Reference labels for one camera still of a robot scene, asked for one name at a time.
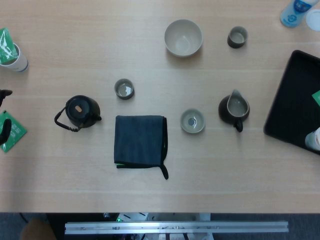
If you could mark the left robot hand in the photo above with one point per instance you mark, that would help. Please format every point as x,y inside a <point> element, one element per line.
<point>5,130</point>

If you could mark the black teapot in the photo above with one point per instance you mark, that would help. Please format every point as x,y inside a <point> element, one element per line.
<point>80,110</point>

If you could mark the green tea packet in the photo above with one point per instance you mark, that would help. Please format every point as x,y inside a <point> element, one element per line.
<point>7,46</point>
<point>17,130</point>
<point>317,98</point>

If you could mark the plain white paper cup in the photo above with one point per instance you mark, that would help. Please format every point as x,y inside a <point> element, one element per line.
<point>21,62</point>

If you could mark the dark cylindrical teacup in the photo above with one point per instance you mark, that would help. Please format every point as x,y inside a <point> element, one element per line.
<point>124,90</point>
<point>237,37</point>

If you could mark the dark grey folded cloth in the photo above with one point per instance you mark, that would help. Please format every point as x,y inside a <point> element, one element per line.
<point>137,140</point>

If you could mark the small shallow beige teacup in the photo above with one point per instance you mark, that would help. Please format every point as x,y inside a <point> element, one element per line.
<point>192,121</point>

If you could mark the large beige bowl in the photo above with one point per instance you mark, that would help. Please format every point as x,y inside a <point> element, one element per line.
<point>183,37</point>

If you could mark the dark ceramic pitcher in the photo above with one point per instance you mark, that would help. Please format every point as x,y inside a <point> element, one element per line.
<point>223,112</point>

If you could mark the black plastic tray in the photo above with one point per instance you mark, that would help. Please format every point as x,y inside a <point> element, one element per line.
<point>292,105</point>

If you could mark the leaf printed paper cup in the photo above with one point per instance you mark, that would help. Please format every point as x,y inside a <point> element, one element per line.
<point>313,140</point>

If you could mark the white bottle with blue label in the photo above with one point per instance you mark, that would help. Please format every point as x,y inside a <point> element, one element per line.
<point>293,12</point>

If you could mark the white round lid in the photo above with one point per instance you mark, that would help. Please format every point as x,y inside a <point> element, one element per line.
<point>314,20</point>

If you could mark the aluminium profile rail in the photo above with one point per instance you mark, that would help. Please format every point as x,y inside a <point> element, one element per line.
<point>175,227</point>

